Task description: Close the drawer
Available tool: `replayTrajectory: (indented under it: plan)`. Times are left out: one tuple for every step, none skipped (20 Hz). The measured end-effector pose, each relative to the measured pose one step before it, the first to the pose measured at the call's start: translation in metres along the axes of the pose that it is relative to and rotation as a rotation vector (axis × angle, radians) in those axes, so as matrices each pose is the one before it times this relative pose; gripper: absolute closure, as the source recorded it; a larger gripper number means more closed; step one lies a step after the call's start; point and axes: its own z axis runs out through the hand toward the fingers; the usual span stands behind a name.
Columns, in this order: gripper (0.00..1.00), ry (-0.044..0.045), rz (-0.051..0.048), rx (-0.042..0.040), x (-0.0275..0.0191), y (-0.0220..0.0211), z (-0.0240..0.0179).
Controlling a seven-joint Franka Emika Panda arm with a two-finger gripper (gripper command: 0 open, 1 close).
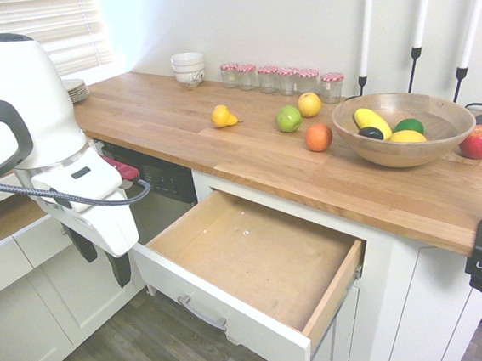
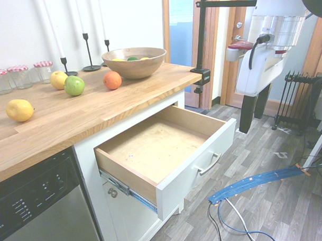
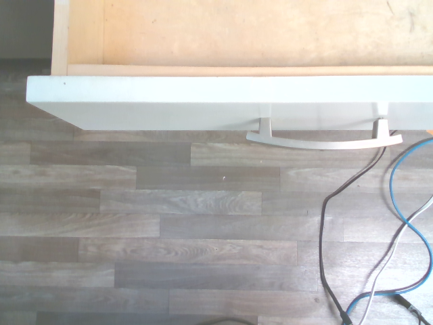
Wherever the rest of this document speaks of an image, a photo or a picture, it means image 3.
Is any white-fronted wooden drawer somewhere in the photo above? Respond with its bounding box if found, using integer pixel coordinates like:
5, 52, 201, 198
26, 0, 433, 131

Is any white curved drawer handle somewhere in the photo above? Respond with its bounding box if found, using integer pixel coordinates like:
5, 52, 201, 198
246, 116, 403, 150

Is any blue cable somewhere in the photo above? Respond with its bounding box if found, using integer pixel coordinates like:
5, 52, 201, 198
344, 136, 433, 325

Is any white cable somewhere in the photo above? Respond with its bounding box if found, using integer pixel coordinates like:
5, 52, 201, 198
356, 195, 433, 325

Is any black cable with plug connector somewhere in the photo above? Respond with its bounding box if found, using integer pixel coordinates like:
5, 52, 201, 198
392, 293, 432, 325

